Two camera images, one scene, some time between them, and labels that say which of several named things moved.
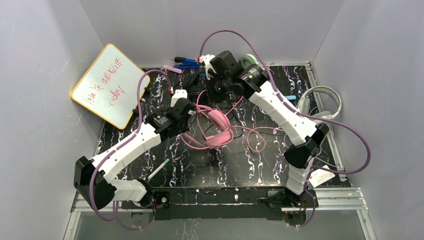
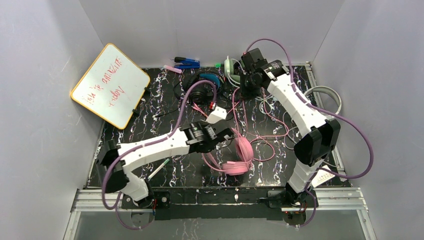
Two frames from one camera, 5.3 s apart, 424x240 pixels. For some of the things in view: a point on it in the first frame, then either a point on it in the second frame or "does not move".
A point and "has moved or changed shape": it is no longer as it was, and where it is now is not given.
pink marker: [174, 69] does not move
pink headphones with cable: [218, 120] has moved or changed shape
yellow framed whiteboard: [108, 87] does not move
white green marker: [167, 160] does not move
